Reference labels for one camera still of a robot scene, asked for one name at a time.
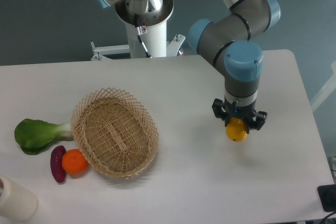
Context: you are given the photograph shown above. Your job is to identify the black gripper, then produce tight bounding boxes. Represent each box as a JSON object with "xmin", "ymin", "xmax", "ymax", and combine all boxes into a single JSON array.
[{"xmin": 212, "ymin": 99, "xmax": 268, "ymax": 134}]

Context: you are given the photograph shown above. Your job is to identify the yellow mango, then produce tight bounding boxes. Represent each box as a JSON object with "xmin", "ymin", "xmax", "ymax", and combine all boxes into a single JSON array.
[{"xmin": 226, "ymin": 118, "xmax": 247, "ymax": 142}]

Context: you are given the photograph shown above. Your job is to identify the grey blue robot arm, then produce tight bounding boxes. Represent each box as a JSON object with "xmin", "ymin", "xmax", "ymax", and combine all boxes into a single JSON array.
[{"xmin": 97, "ymin": 0, "xmax": 281, "ymax": 133}]

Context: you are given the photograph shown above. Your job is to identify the black device at edge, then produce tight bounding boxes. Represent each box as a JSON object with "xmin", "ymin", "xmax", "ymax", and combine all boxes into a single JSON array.
[{"xmin": 317, "ymin": 184, "xmax": 335, "ymax": 212}]

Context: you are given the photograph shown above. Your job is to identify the woven bamboo basket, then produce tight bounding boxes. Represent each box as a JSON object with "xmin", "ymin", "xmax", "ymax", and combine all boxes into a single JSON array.
[{"xmin": 71, "ymin": 88, "xmax": 159, "ymax": 178}]

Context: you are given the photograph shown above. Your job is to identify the orange tangerine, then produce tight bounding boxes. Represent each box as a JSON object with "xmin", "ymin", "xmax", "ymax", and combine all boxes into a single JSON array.
[{"xmin": 62, "ymin": 149, "xmax": 89, "ymax": 175}]

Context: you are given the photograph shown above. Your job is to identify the purple sweet potato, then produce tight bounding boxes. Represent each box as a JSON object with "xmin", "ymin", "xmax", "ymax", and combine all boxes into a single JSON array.
[{"xmin": 50, "ymin": 145, "xmax": 66, "ymax": 184}]

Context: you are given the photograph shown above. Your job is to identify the green bok choy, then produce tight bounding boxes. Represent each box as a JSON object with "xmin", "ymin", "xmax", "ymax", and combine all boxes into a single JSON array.
[{"xmin": 14, "ymin": 119, "xmax": 72, "ymax": 155}]

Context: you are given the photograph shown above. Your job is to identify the cream cylindrical container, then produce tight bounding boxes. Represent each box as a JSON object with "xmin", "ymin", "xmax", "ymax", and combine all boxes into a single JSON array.
[{"xmin": 1, "ymin": 175, "xmax": 38, "ymax": 222}]

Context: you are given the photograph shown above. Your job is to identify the white frame at right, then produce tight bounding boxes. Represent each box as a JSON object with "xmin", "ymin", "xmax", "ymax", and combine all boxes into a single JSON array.
[{"xmin": 310, "ymin": 61, "xmax": 335, "ymax": 112}]

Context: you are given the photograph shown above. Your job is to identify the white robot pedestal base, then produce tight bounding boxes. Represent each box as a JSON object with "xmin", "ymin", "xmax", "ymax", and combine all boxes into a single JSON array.
[{"xmin": 91, "ymin": 0, "xmax": 186, "ymax": 60}]

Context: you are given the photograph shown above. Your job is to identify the black cable on pedestal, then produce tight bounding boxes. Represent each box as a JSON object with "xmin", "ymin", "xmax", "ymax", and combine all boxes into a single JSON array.
[{"xmin": 133, "ymin": 13, "xmax": 153, "ymax": 58}]

